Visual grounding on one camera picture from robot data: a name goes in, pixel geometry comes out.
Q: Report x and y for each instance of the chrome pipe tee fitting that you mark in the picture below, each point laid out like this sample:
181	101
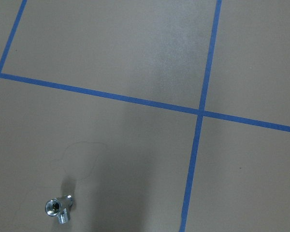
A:
59	206

